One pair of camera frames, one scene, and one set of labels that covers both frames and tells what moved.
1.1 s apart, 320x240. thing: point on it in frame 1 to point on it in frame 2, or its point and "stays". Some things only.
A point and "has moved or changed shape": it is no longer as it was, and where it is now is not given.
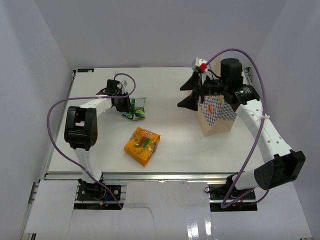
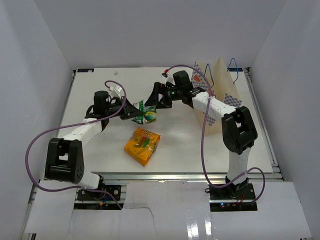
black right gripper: (191, 101) to (159, 88)
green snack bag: (138, 104) has moved or changed shape
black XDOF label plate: (85, 70) stays
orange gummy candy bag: (141, 145) stays
